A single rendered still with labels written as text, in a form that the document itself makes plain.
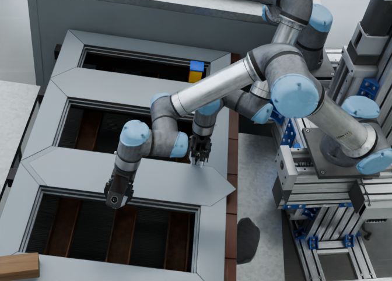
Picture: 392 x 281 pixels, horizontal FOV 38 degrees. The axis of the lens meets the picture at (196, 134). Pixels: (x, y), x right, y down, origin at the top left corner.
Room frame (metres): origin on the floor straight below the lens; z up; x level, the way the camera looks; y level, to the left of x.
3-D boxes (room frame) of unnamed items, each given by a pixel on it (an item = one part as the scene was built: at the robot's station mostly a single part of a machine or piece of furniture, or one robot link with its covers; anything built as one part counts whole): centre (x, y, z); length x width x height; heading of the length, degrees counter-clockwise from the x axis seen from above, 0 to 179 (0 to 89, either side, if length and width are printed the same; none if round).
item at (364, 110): (1.38, -0.51, 1.20); 0.13 x 0.12 x 0.14; 15
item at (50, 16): (2.08, 0.19, 0.50); 1.30 x 0.04 x 1.01; 94
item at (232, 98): (1.43, -0.07, 1.16); 0.11 x 0.11 x 0.08; 68
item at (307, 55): (1.87, -0.37, 1.09); 0.15 x 0.15 x 0.10
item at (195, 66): (1.87, 0.05, 0.88); 0.06 x 0.06 x 0.02; 4
